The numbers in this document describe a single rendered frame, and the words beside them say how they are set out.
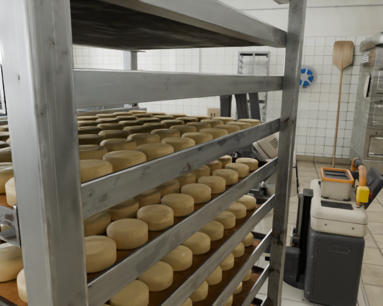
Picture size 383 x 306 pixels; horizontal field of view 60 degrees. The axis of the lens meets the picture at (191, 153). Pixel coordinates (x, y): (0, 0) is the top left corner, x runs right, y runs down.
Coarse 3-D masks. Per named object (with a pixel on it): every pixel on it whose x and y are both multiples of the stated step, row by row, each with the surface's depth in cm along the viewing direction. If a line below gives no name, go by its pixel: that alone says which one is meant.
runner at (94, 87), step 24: (0, 72) 20; (96, 72) 26; (120, 72) 29; (144, 72) 31; (168, 72) 35; (192, 72) 39; (96, 96) 27; (120, 96) 29; (144, 96) 32; (168, 96) 35; (192, 96) 40
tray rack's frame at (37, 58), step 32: (0, 0) 19; (32, 0) 18; (64, 0) 20; (0, 32) 19; (32, 32) 18; (64, 32) 20; (32, 64) 18; (64, 64) 20; (32, 96) 19; (64, 96) 21; (32, 128) 19; (64, 128) 21; (32, 160) 20; (64, 160) 21; (32, 192) 21; (64, 192) 21; (32, 224) 21; (64, 224) 22; (32, 256) 22; (64, 256) 22; (32, 288) 23; (64, 288) 22
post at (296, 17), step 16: (304, 0) 67; (288, 16) 68; (304, 16) 69; (288, 32) 69; (288, 48) 70; (288, 64) 70; (288, 80) 71; (288, 96) 71; (288, 112) 72; (288, 128) 73; (288, 144) 73; (288, 160) 74; (288, 176) 75; (288, 192) 76; (288, 208) 78; (272, 224) 79; (272, 240) 80; (272, 256) 80; (272, 272) 81; (272, 288) 82; (272, 304) 83
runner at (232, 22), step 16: (112, 0) 30; (128, 0) 29; (144, 0) 30; (160, 0) 32; (176, 0) 34; (192, 0) 37; (208, 0) 40; (176, 16) 37; (192, 16) 37; (208, 16) 41; (224, 16) 44; (240, 16) 49; (224, 32) 49; (240, 32) 49; (256, 32) 55; (272, 32) 62
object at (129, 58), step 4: (124, 52) 92; (128, 52) 91; (132, 52) 91; (136, 52) 93; (124, 56) 92; (128, 56) 91; (132, 56) 92; (136, 56) 93; (124, 60) 92; (128, 60) 92; (132, 60) 92; (136, 60) 93; (124, 64) 93; (128, 64) 92; (132, 64) 92; (136, 64) 93; (124, 68) 93; (128, 68) 92; (132, 68) 92; (136, 68) 94; (124, 104) 95; (128, 104) 94; (132, 104) 94; (136, 104) 96
